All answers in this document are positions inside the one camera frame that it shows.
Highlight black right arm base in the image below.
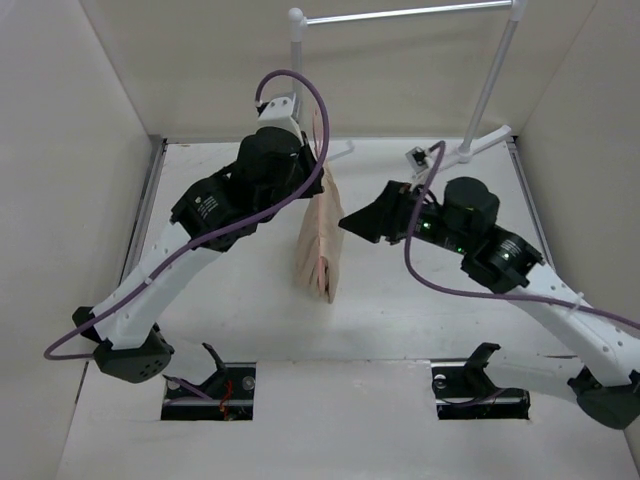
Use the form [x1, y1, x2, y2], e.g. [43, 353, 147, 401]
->
[430, 342, 531, 421]

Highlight white clothes rack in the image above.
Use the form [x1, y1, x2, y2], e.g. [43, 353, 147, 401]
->
[288, 0, 528, 169]

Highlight beige drawstring trousers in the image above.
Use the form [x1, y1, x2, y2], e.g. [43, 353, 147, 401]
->
[294, 167, 345, 304]

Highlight pink wire hanger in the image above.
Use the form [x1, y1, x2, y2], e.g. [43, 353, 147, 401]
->
[311, 105, 324, 160]

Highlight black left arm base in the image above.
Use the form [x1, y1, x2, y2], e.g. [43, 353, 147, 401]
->
[160, 343, 257, 422]

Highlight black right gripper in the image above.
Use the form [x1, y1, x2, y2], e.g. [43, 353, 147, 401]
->
[339, 180, 474, 256]

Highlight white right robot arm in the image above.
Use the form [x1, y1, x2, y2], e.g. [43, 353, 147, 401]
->
[339, 177, 639, 430]

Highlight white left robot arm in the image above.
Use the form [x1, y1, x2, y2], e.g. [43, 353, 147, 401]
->
[73, 127, 322, 384]

